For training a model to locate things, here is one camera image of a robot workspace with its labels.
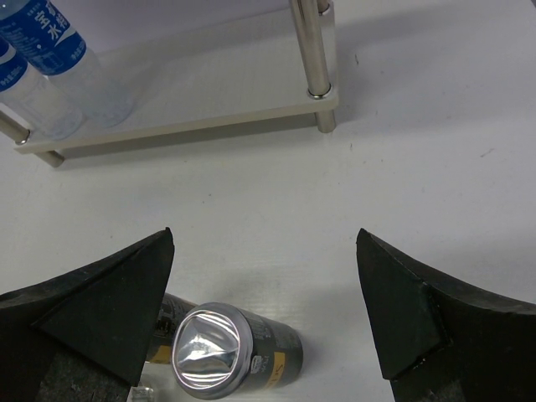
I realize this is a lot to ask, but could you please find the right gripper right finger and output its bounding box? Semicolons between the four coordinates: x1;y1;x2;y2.
356;229;535;401

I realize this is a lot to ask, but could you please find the grey coffee can right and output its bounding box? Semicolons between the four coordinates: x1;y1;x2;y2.
171;302;304;400

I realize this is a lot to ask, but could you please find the black coffee can left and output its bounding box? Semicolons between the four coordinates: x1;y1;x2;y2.
146;293;196;364

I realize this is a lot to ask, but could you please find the Pocari Sweat bottle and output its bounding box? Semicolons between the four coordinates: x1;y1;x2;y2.
1;1;133;127
1;40;84;141

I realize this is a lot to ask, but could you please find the white two-tier shelf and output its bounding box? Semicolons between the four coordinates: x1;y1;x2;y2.
1;1;338;167

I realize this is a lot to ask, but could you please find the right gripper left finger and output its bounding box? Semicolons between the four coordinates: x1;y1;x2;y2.
1;229;175;401

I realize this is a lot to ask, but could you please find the green cap glass bottle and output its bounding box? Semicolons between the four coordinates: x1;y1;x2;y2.
126;385;155;402

